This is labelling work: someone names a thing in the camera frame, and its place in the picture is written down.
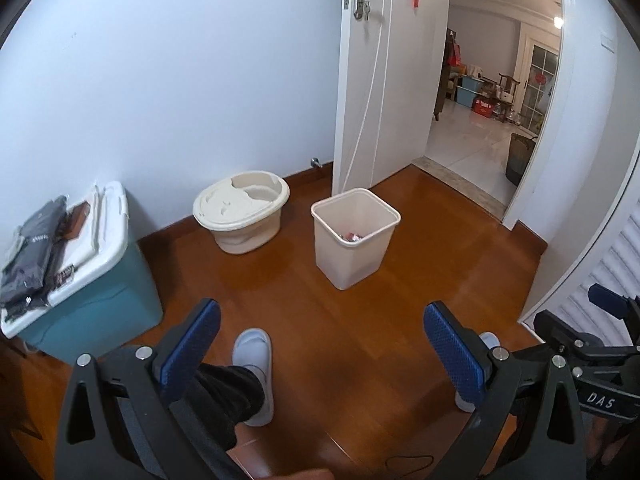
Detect glass pane door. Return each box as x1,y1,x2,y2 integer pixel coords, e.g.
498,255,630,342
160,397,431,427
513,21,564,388
520,42,558,131

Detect blue plastic tub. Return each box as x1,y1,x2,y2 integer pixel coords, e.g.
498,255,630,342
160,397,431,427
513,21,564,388
457,76,483,108

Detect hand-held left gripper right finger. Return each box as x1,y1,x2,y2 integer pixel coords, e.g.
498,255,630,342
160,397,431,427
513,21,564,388
423,301,588,480

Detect white slipper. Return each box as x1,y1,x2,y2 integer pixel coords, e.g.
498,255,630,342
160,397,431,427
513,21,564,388
455,331,501,413
232,328,275,427

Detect person's left leg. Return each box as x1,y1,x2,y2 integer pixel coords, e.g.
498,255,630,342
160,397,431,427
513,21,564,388
112,364,266,480

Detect white louvered panel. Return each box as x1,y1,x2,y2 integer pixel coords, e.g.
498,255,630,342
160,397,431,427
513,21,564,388
520,200,640,346

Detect white door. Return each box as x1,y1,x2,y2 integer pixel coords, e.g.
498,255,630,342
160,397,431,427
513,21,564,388
331,0,451,195

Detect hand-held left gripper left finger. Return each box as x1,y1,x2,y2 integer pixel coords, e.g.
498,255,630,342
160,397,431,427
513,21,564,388
54,298,251,480

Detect blue storage box white lid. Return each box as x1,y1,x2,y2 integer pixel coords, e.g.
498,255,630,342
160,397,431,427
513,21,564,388
0,181,165,365

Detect cream foot bath tub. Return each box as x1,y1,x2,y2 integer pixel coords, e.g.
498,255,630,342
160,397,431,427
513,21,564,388
193,171,291,255

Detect wooden chair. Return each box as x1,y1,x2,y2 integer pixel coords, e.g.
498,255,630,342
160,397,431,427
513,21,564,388
496,74,521,111

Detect black packets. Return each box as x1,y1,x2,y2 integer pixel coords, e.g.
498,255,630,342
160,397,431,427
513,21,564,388
0,195,68,321

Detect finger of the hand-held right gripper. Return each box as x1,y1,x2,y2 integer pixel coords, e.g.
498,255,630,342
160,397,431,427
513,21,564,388
589,284,640,320
534,310,640,361

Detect dark basket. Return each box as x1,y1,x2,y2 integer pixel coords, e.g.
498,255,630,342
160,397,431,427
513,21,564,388
505,132,537,187

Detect cream plastic trash bin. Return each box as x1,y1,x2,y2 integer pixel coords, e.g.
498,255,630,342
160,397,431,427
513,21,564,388
311,188,402,291

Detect black cable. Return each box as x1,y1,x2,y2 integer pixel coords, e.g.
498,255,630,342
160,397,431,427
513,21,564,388
385,454,434,469

